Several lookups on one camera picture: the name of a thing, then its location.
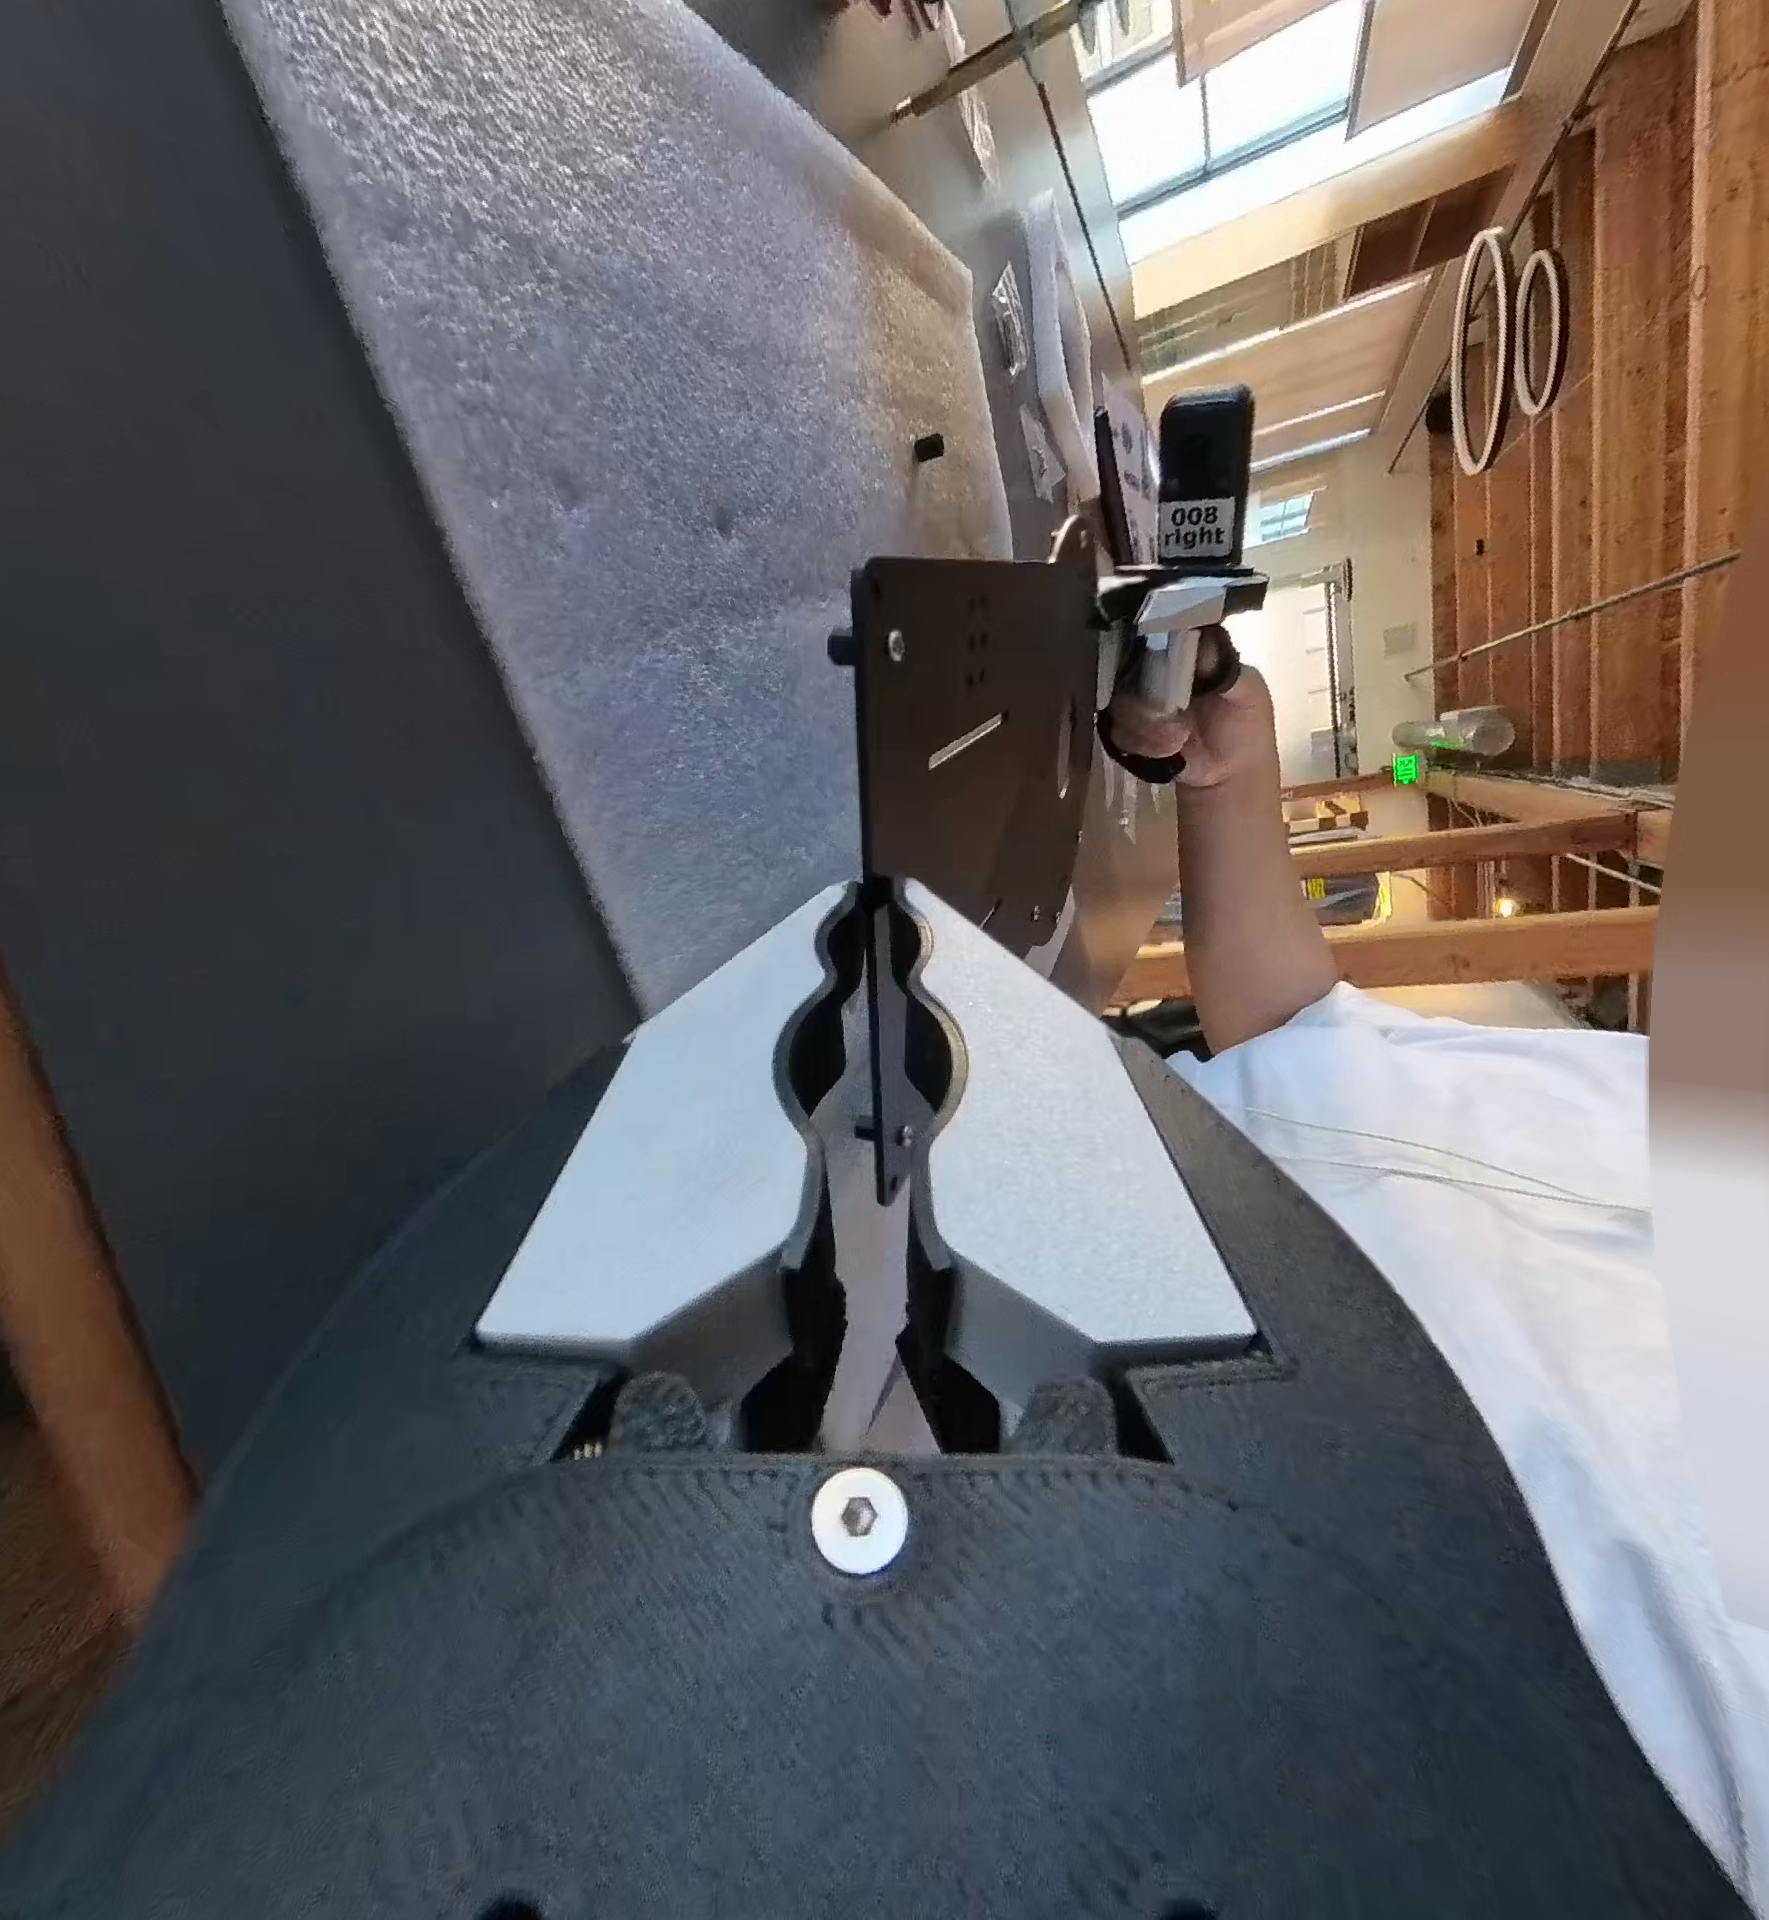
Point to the clear plastic bag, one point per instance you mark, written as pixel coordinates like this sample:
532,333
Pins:
1057,331

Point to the grey foam sheet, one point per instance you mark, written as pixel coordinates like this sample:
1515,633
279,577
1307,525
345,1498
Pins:
599,451

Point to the dark grey desk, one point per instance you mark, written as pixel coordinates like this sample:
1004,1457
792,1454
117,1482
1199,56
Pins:
150,525

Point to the person's right hand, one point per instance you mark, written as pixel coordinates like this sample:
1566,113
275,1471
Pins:
1221,736

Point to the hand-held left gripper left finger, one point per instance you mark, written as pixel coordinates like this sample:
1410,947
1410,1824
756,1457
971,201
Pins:
658,1200

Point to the person's white shirt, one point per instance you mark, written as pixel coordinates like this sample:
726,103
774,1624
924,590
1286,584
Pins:
1469,1200

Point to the black metal base plate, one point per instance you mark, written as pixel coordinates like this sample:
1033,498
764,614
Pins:
975,720

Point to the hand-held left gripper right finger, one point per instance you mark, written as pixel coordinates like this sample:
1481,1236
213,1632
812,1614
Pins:
1079,1200

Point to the wooden railing beam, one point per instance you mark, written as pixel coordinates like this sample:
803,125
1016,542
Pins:
1425,946

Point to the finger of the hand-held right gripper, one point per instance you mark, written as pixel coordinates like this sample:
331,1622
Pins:
1182,603

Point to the person's right forearm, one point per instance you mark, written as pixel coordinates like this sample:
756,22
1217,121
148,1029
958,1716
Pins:
1260,916

